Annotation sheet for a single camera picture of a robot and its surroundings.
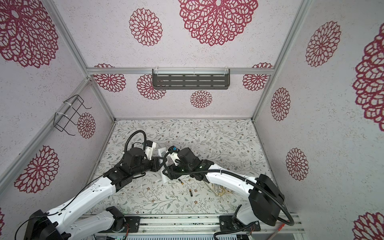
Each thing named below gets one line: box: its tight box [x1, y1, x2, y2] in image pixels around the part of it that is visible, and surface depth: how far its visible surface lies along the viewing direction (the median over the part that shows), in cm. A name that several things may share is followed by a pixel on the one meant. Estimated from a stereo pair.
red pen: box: [267, 223, 286, 240], surface depth 72 cm
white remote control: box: [157, 147, 168, 184], surface depth 76 cm
